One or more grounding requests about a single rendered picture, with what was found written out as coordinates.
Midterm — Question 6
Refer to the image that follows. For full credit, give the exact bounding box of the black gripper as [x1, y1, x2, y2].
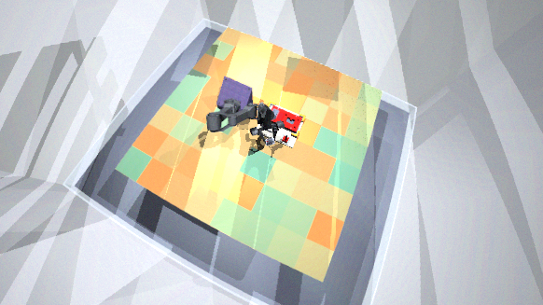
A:
[250, 118, 285, 144]

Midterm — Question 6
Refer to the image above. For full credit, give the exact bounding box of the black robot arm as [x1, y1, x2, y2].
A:
[206, 98, 274, 132]

